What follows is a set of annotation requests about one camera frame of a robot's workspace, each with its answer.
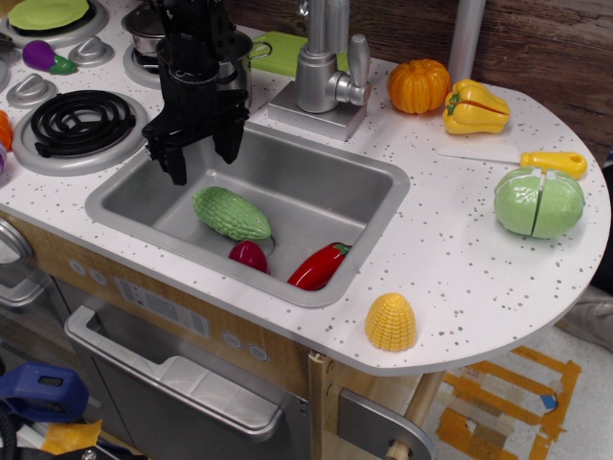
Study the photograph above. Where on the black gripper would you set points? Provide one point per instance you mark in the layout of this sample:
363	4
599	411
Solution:
194	109

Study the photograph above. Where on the green bumpy toy squash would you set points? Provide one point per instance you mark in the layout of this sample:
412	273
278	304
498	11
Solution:
231	215

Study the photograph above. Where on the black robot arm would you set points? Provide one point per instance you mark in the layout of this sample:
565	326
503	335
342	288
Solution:
192	27

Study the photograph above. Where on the stainless steel pot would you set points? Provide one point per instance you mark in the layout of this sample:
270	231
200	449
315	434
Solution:
141	63

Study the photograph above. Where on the dark red toy vegetable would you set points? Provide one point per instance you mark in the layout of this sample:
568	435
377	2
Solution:
249	253

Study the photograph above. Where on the green cutting board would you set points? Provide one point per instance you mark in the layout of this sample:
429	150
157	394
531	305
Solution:
281	54

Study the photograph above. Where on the black coil front burner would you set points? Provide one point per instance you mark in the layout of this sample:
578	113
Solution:
79	132

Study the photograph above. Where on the silver toy faucet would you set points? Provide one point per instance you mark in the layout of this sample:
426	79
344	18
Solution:
331	89

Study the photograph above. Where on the grey stove knob upper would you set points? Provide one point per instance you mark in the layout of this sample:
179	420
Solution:
92	52

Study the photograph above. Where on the grey stove knob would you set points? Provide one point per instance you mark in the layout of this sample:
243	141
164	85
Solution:
30	92
92	52

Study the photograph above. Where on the red toy chili pepper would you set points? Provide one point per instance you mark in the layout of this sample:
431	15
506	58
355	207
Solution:
316	271

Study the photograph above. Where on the grey stove knob lower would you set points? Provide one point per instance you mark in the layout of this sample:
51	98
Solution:
30	92

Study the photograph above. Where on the purple toy eggplant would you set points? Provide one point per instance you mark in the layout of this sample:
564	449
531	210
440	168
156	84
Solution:
39	55

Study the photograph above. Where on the orange toy at left edge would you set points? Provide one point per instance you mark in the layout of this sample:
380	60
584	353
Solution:
5	130

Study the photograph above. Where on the green toy plate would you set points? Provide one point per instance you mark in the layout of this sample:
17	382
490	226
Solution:
43	15

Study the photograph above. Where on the orange toy pumpkin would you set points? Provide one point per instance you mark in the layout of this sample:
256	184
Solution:
418	86

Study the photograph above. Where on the grey dishwasher door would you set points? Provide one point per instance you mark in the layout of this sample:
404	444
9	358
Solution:
172	400

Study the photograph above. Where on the yellow toy corn piece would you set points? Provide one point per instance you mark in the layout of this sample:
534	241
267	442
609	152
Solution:
390	324

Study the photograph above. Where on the yellow toy bell pepper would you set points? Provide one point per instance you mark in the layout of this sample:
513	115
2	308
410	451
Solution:
471	108

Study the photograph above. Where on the blue plastic device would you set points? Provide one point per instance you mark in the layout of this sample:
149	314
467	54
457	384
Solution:
44	393

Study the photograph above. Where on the grey vertical pole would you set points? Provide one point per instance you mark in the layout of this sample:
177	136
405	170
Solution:
467	28

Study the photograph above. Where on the green toy cabbage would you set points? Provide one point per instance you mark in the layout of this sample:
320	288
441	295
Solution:
542	205

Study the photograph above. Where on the grey oven door handle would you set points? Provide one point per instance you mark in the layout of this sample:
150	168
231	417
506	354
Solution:
22	285

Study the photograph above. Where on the yellow handled toy knife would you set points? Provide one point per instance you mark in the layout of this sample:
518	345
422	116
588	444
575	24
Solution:
572	163

